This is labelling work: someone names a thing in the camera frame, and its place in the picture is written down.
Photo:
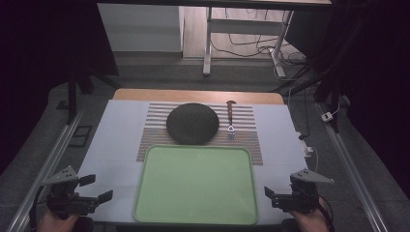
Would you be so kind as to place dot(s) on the white cabinet panel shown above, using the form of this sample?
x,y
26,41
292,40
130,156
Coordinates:
x,y
138,29

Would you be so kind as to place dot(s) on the white table cover sheet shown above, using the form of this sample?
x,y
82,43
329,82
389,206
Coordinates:
x,y
119,135

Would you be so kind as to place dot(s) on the person's right hand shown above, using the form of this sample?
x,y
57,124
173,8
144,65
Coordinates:
x,y
309,221

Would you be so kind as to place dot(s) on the aluminium rail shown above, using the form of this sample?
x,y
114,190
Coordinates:
x,y
348,161
48,164

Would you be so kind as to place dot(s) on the person's left hand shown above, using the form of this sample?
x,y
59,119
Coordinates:
x,y
54,223

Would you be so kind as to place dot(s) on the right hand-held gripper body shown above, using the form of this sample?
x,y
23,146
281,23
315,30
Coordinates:
x,y
299,196

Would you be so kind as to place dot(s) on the black round plate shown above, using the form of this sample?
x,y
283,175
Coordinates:
x,y
192,124

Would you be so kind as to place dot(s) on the white metal desk frame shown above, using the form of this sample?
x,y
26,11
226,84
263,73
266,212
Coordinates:
x,y
245,26

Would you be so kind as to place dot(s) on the striped woven placemat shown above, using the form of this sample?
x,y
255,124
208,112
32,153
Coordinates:
x,y
241,141

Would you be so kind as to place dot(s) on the green plastic tray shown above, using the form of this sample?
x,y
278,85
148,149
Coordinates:
x,y
196,187

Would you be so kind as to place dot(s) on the black rectangular floor frame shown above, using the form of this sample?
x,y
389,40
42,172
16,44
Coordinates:
x,y
80,136

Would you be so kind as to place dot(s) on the white plug adapter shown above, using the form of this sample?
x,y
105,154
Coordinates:
x,y
327,117

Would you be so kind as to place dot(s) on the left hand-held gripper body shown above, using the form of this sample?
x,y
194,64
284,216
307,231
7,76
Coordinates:
x,y
69,201

